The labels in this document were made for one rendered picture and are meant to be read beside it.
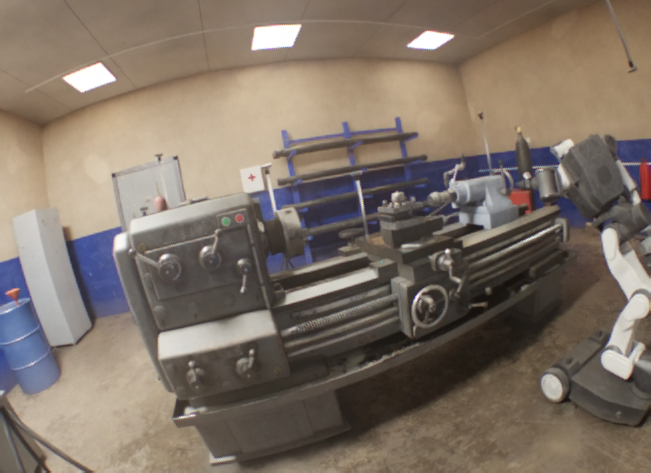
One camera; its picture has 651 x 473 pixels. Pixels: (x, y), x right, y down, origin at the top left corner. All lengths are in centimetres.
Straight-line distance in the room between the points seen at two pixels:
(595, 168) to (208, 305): 178
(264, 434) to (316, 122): 425
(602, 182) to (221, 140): 438
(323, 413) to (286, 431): 22
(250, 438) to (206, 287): 85
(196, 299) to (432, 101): 547
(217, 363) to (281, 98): 414
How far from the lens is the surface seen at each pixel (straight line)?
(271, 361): 126
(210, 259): 116
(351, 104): 508
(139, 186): 469
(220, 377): 130
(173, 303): 131
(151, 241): 127
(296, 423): 163
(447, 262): 134
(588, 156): 149
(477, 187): 202
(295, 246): 140
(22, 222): 453
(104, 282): 517
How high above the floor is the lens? 131
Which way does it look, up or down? 9 degrees down
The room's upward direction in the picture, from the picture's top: 11 degrees counter-clockwise
